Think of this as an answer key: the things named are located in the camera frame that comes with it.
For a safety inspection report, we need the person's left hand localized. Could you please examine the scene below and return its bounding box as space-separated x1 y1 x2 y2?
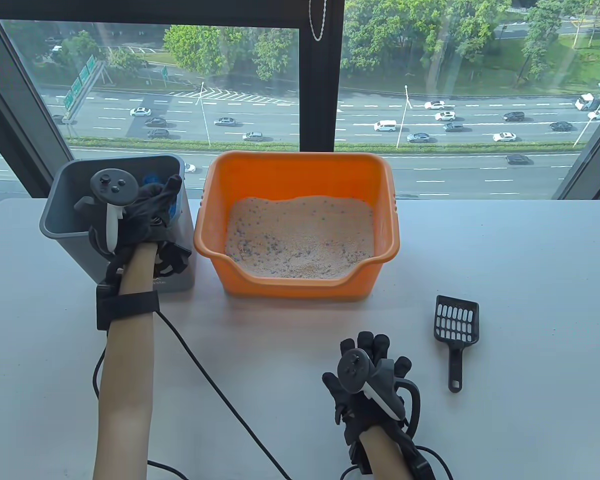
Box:
88 174 183 258

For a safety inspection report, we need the person's right hand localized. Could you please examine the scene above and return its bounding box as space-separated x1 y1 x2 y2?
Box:
322 331 413 446

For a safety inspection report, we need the black slotted litter scoop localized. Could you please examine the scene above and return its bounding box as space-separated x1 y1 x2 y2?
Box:
434 295 480 393

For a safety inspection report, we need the sandy cat litter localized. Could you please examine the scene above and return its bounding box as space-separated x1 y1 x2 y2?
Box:
226 196 376 279

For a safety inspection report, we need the person's left forearm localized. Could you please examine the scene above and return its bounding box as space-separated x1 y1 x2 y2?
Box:
92 242 158 480

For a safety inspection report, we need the orange plastic litter box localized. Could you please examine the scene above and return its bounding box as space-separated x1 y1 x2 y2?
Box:
194 151 401 300

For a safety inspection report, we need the black white left controller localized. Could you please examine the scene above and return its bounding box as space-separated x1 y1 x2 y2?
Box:
74 168 139 253

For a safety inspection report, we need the black white controller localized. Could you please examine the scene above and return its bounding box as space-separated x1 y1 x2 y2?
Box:
337 349 422 436
74 168 139 253

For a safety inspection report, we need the black white right controller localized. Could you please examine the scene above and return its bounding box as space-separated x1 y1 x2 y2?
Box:
337 349 422 436

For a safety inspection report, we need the gray plastic trash bin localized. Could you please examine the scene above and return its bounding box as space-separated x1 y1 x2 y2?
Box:
39 154 197 299

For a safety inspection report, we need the white street lamp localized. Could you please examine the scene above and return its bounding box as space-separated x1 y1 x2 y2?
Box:
195 82 212 148
396 85 413 150
573 82 600 148

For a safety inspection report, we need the green road sign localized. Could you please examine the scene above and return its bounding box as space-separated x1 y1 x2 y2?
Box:
62 55 106 121

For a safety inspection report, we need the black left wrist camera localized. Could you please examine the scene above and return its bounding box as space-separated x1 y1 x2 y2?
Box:
155 241 192 277

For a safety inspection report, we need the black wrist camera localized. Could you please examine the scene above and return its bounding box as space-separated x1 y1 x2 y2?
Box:
405 445 436 480
155 241 192 277

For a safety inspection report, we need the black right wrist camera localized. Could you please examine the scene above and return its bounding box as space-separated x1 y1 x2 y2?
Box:
405 445 436 480

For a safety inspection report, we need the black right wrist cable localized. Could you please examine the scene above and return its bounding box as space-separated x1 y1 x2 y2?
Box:
340 445 455 480

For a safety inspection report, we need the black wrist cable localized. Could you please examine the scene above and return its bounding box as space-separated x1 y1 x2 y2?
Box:
92 310 293 480
340 445 455 480

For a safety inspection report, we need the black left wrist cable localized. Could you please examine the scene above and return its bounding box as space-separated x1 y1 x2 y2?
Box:
92 310 293 480

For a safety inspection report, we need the metal bead chain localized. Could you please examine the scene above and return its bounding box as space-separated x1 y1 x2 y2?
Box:
309 0 327 42

